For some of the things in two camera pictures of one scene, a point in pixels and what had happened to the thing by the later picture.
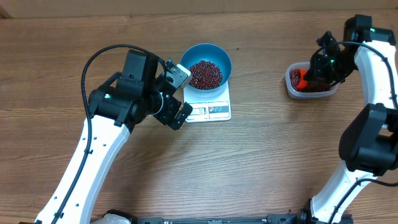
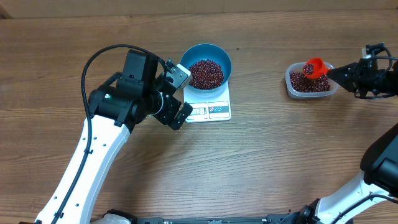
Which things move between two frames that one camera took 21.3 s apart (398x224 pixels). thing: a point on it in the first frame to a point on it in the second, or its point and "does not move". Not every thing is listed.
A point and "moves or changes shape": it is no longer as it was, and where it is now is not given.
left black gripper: [173, 106] does not move
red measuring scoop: [303, 84] moves or changes shape
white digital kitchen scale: [214, 109] does not move
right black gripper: [319, 66] to [358, 78]
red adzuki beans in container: [312, 86] does not move
